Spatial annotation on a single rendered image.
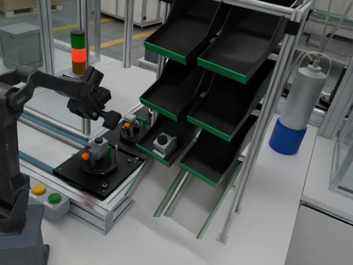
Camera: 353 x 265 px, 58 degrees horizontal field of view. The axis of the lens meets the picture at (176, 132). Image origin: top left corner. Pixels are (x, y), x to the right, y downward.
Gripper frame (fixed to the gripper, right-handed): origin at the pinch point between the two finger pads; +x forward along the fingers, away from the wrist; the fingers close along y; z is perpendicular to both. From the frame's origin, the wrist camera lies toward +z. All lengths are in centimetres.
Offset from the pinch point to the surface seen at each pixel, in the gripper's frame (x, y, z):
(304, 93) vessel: 43, -60, 59
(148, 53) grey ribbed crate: 152, 89, 112
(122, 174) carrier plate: 16.0, -10.4, -13.1
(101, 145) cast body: 5.7, -2.2, -7.9
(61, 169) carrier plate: 9.2, 9.4, -21.5
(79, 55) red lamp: -6.6, 17.2, 16.9
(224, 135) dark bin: -21, -47, 4
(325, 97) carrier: 98, -72, 93
